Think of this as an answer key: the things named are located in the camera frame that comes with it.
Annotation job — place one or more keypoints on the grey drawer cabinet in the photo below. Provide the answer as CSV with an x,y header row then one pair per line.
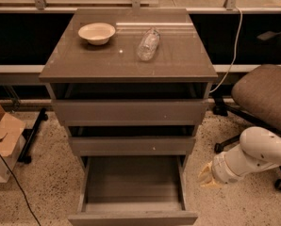
x,y
179,70

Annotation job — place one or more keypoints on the drawer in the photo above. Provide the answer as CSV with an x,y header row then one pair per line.
x,y
87,146
129,112
133,191

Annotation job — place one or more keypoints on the clear plastic bottle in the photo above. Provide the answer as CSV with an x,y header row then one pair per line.
x,y
148,44

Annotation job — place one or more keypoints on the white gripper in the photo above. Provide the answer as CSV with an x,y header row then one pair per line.
x,y
222,170

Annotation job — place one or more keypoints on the white bowl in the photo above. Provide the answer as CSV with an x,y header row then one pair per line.
x,y
96,33

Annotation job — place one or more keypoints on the black stand leg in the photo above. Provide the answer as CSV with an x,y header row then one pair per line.
x,y
30,135

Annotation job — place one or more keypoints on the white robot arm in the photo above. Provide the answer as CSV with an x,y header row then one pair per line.
x,y
259,149

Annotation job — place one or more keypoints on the cardboard box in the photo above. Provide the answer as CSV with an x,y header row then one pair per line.
x,y
11,143

